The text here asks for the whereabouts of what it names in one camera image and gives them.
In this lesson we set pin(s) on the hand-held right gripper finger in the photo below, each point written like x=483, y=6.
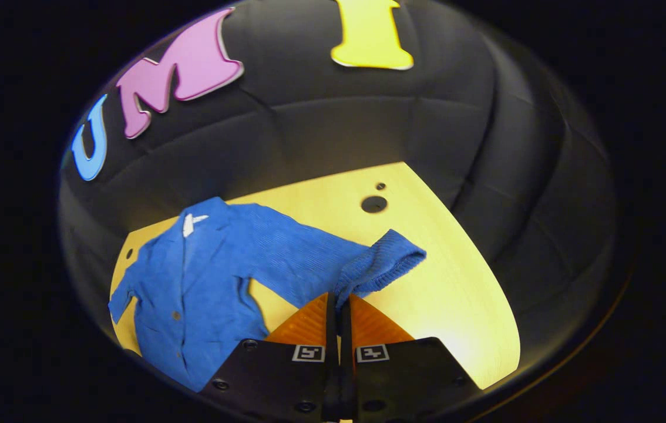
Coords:
x=346, y=335
x=331, y=335

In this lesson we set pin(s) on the blue button shirt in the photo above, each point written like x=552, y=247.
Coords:
x=204, y=282

